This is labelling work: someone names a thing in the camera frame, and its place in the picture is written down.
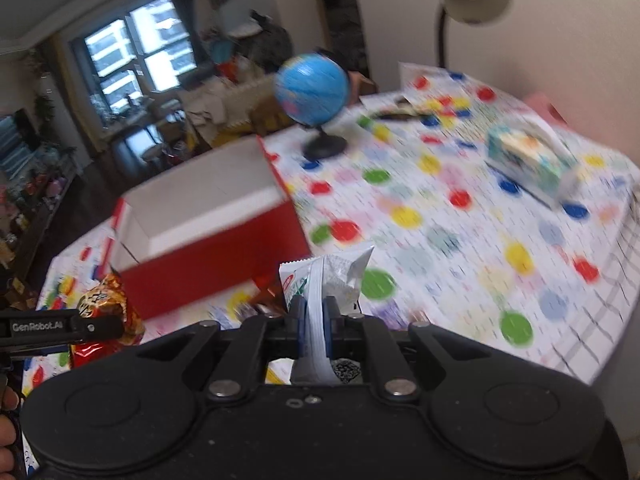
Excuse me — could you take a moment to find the white snack packet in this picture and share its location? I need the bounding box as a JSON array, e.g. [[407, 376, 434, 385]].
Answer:
[[279, 243, 373, 385]]

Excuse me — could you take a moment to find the orange yellow snack bag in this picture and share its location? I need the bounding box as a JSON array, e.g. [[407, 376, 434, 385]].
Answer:
[[70, 273, 145, 368]]

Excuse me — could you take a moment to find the person's left hand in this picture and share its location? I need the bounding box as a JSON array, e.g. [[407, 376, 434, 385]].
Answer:
[[0, 387, 20, 480]]

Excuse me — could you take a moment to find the red cardboard box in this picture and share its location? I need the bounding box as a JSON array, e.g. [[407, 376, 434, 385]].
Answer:
[[104, 136, 310, 320]]

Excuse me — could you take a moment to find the dark wrapper near globe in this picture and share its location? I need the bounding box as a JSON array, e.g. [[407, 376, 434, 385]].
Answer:
[[371, 103, 431, 122]]

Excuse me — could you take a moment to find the blue desk globe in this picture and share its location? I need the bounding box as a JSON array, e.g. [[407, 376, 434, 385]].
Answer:
[[274, 53, 350, 160]]

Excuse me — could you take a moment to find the tissue pack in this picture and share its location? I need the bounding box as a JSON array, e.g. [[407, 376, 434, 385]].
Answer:
[[486, 113, 580, 208]]

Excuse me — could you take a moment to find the window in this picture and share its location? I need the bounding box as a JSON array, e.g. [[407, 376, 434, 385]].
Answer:
[[70, 0, 196, 129]]

